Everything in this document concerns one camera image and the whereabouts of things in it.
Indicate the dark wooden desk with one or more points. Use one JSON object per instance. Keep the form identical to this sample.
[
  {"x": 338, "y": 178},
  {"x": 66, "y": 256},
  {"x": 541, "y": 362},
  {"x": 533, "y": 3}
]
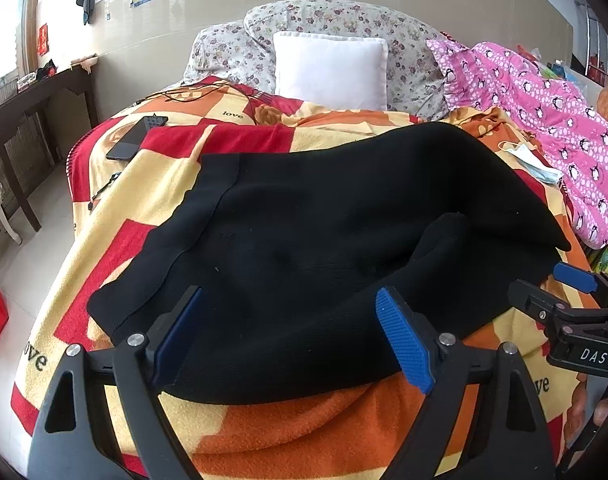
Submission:
[{"x": 33, "y": 102}]

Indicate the white square pillow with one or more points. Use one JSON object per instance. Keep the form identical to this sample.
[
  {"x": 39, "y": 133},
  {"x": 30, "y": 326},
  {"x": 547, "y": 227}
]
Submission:
[{"x": 341, "y": 73}]

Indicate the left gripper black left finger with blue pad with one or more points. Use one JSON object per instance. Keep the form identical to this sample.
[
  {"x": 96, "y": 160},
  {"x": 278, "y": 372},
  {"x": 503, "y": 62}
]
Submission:
[{"x": 74, "y": 437}]

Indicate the red wall sticker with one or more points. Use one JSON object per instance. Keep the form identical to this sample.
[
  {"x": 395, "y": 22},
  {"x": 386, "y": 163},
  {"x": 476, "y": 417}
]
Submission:
[{"x": 42, "y": 40}]

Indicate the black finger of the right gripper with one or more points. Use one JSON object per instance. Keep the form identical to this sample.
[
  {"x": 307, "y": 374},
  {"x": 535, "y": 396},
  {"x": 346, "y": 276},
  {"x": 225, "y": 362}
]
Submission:
[{"x": 544, "y": 304}]

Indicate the metal stair railing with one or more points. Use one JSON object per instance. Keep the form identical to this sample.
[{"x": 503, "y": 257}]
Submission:
[{"x": 594, "y": 59}]

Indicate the red orange yellow blanket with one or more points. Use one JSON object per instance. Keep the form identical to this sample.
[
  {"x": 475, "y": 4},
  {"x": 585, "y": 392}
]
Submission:
[{"x": 347, "y": 434}]

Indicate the black pants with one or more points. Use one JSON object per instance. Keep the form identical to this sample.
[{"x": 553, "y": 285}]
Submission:
[{"x": 290, "y": 250}]

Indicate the blue face mask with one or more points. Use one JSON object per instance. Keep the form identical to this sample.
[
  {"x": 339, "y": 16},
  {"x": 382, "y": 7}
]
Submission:
[{"x": 532, "y": 164}]

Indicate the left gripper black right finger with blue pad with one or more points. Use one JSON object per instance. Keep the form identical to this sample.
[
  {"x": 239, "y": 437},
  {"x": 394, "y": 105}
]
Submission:
[{"x": 507, "y": 437}]

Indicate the black clip on blanket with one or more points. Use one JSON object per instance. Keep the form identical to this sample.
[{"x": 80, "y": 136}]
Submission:
[{"x": 95, "y": 199}]

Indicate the floral quilt pile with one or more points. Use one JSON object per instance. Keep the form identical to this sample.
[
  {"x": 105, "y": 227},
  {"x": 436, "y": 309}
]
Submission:
[{"x": 242, "y": 51}]

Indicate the pink penguin blanket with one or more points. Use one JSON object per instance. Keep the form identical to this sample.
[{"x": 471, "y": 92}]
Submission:
[{"x": 572, "y": 135}]

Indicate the person's right hand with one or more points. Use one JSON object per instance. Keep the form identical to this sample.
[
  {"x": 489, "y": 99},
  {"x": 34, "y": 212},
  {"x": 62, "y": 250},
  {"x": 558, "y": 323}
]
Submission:
[{"x": 601, "y": 412}]

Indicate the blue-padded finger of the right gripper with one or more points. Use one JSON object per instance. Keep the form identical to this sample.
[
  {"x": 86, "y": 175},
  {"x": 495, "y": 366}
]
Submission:
[{"x": 593, "y": 284}]

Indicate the black power strip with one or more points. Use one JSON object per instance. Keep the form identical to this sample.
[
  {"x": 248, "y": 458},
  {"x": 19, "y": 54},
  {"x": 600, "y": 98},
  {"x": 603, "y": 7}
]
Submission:
[{"x": 127, "y": 147}]

